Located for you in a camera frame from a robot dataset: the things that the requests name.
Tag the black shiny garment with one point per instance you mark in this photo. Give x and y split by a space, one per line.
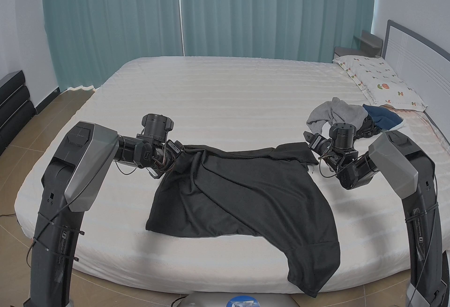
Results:
367 128

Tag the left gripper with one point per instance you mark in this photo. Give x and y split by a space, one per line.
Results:
172 154

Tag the grey garment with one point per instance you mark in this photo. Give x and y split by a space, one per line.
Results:
346 110

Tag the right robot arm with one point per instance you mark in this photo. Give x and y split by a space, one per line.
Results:
397 165

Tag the black chest of drawers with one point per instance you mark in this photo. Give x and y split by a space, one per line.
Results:
14 105

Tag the white printed pillow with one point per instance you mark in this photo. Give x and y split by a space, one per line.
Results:
379 80

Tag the black T-shirt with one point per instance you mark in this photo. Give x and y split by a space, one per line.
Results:
246 200

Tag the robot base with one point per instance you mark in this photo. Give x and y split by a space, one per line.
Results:
211 301

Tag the grey bedside table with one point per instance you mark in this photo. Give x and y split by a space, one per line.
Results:
369 40

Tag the blue-green curtain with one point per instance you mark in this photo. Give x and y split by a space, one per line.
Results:
274 0
112 17

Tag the bed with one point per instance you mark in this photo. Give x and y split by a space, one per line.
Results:
211 95

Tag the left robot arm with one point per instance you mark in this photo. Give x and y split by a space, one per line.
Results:
88 161

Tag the dark blue garment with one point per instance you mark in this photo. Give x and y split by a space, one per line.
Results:
385 117

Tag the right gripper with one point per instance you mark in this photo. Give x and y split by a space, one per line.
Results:
320 144

